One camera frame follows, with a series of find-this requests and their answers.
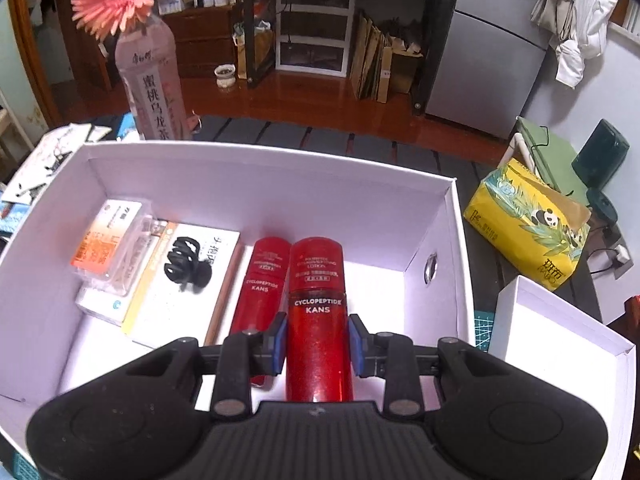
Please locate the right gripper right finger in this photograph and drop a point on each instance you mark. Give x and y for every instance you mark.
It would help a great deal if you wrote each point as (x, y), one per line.
(397, 360)

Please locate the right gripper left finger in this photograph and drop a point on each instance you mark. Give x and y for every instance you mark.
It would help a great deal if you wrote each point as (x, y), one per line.
(237, 361)

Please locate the dark red cosmetic bottle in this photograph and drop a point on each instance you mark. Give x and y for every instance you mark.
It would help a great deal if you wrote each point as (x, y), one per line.
(317, 363)

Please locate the white box lid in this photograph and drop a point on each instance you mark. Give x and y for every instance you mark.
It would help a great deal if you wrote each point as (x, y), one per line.
(540, 333)

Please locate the white yellow medicine box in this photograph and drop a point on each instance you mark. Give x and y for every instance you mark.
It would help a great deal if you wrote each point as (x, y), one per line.
(176, 284)

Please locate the green cutting mat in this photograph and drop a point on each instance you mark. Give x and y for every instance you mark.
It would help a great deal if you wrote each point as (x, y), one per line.
(483, 326)

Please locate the black hair claw clip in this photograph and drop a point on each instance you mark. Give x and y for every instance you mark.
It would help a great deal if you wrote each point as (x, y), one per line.
(184, 266)

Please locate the white storage box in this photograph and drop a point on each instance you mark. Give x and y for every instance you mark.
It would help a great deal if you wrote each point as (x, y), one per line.
(401, 230)

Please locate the orange white medicine box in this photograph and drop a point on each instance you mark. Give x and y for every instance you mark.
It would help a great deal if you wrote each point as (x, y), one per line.
(109, 253)

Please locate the yellow panda tissue pack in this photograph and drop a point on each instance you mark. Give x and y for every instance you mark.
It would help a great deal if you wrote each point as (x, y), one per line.
(541, 232)

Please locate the green small stool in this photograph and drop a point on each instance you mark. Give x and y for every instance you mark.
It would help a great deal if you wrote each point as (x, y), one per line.
(548, 156)

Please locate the stack of papers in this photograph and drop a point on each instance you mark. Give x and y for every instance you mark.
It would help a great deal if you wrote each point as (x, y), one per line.
(42, 164)

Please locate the small ceramic pot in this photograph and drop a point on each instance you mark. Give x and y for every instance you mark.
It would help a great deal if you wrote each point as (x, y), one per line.
(225, 76)

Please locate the pink tea bottle vase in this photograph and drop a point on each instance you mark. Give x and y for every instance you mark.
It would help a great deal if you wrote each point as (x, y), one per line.
(146, 59)

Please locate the silver refrigerator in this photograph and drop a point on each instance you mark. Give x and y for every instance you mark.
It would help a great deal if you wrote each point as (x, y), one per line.
(491, 60)

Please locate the white drawer unit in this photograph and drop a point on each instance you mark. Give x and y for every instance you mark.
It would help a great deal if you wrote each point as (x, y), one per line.
(314, 36)

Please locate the white curtain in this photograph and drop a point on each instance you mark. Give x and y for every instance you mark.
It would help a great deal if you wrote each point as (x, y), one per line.
(578, 33)

